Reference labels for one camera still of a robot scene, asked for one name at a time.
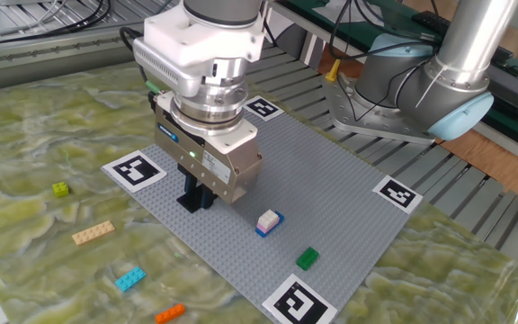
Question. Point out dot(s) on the silver Schunk gripper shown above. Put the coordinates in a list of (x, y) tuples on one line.
[(241, 175)]

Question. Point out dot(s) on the black Lego plate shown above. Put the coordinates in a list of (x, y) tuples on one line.
[(191, 207)]

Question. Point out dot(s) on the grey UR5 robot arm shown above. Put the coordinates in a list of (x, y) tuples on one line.
[(466, 45)]

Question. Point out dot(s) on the white Lego brick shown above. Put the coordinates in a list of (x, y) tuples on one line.
[(268, 218)]

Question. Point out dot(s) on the pink Lego plate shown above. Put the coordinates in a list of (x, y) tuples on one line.
[(263, 229)]

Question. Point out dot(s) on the blue Lego brick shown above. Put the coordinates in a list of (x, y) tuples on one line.
[(279, 220)]

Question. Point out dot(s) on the cyan Lego plate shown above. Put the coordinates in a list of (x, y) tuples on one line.
[(130, 278)]

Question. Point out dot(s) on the grey Lego baseplate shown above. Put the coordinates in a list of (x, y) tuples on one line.
[(308, 171)]

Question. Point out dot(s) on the tan Lego plate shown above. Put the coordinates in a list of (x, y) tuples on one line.
[(92, 232)]

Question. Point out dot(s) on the orange Lego brick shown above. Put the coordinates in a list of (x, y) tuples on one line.
[(170, 313)]

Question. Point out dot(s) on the dark green Lego brick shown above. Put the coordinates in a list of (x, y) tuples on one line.
[(307, 258)]

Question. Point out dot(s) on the lime green Lego brick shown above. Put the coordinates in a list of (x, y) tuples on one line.
[(60, 189)]

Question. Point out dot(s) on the large blocky fiducial marker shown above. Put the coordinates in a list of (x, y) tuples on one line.
[(134, 170)]

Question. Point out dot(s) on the small fiducial marker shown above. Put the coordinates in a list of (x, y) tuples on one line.
[(397, 193), (263, 108)]

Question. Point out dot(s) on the large spiral fiducial marker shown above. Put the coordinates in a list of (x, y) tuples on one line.
[(299, 301)]

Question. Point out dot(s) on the yellow plastic clip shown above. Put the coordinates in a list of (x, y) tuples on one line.
[(333, 71)]

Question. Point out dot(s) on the clear plastic bag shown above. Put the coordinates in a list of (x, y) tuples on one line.
[(351, 13)]

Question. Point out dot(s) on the white zip tie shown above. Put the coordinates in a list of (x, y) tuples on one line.
[(427, 90)]

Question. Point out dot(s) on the green marble slab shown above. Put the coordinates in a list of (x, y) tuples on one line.
[(443, 279)]

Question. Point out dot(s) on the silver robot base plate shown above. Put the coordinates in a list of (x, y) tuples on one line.
[(358, 121)]

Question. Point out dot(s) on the grey aluminium side rail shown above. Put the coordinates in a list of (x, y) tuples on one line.
[(38, 63)]

